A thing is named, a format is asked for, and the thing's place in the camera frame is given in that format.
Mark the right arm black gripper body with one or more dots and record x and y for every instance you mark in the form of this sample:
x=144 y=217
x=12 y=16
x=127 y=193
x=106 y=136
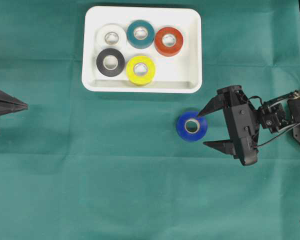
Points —
x=240 y=115

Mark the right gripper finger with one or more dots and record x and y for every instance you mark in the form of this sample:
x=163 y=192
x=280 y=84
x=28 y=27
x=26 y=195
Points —
x=215 y=104
x=224 y=146

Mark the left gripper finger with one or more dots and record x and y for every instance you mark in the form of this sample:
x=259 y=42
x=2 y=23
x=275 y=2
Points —
x=7 y=108
x=6 y=98

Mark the blue tape roll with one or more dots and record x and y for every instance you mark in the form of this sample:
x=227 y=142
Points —
x=191 y=127

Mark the orange-red tape roll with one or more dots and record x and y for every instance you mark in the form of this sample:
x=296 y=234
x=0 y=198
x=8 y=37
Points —
x=168 y=41

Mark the yellow tape roll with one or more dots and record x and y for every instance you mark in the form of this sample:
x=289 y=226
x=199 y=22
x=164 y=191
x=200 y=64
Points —
x=140 y=70

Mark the teal tape roll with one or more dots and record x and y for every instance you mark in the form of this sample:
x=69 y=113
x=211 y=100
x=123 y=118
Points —
x=140 y=34

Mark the black tape roll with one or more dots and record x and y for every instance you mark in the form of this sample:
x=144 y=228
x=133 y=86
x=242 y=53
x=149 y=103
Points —
x=110 y=62

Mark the white tape roll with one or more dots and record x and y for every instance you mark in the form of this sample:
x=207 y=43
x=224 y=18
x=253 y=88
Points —
x=111 y=36

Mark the white plastic tray case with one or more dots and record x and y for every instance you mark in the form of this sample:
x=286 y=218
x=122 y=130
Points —
x=181 y=73

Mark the green table cloth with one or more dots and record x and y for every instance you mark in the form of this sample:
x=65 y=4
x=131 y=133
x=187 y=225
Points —
x=83 y=165

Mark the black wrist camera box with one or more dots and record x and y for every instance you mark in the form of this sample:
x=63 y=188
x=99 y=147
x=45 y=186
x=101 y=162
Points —
x=245 y=151

